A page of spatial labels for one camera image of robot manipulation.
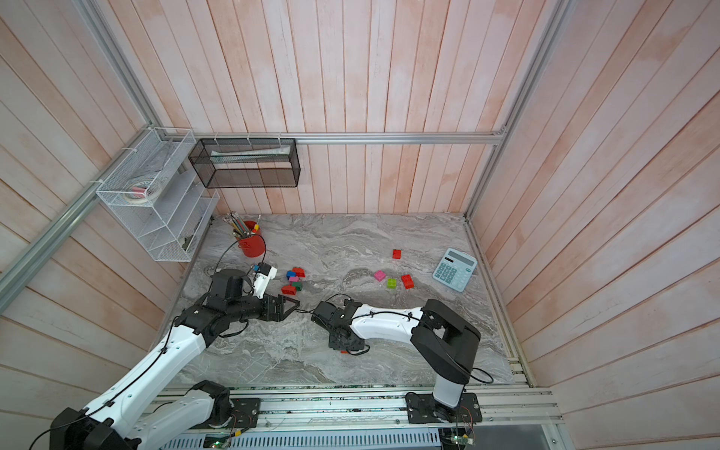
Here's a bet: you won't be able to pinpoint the pens in cup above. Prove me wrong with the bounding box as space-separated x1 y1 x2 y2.
222 212 260 239

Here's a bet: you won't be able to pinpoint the red pen cup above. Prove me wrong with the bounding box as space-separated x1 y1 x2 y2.
235 220 266 258

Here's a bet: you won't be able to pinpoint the black mesh basket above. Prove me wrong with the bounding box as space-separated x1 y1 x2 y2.
189 138 301 189

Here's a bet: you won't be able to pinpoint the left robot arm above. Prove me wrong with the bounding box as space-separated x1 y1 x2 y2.
49 264 292 449

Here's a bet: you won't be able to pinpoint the small red curved brick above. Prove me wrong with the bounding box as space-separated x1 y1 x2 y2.
281 285 297 296

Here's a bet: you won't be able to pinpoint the tape roll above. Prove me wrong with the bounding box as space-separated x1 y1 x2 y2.
122 178 163 204

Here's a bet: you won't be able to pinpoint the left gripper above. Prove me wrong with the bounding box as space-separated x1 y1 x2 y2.
228 291 301 323

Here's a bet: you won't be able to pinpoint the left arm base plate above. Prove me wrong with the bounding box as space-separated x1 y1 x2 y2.
208 397 261 429

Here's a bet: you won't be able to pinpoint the grey calculator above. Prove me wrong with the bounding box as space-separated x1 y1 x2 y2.
432 249 477 293

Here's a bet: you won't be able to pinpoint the white wire shelf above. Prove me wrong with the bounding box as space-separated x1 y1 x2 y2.
97 127 219 263

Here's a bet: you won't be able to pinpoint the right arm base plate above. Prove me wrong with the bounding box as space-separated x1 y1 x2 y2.
404 392 483 425

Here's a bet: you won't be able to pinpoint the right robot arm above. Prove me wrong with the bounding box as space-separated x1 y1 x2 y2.
311 299 481 411

